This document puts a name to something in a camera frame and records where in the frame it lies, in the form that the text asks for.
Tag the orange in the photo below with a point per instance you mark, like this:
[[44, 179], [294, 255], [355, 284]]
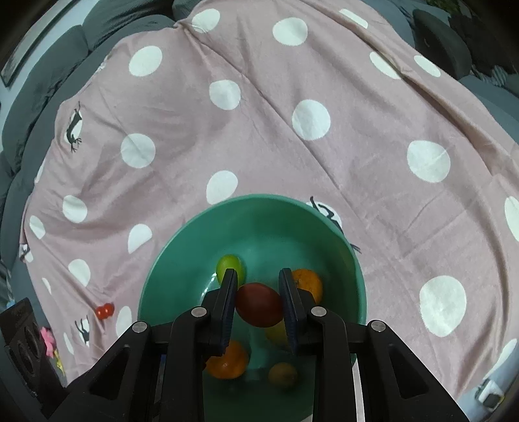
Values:
[[229, 363], [310, 284]]

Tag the dark grey cushion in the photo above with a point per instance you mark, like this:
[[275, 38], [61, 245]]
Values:
[[444, 40]]

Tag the tan longan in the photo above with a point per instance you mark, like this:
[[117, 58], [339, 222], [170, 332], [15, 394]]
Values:
[[283, 375]]

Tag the pink toy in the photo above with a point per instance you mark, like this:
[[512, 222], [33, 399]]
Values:
[[48, 341]]

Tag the bright green jujube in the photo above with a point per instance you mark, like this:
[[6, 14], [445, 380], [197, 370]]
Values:
[[233, 264]]

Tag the small white device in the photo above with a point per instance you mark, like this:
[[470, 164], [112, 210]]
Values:
[[491, 394]]

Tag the green plastic bowl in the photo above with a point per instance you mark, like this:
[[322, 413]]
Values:
[[259, 235]]

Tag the pink polka dot blanket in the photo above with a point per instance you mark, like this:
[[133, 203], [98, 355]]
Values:
[[284, 134]]

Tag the yellow-green jujube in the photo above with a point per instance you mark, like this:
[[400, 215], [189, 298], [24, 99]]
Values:
[[277, 333]]

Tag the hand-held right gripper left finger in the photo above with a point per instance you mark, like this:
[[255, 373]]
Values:
[[227, 316]]

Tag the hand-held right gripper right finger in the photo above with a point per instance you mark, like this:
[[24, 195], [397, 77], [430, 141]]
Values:
[[290, 316]]

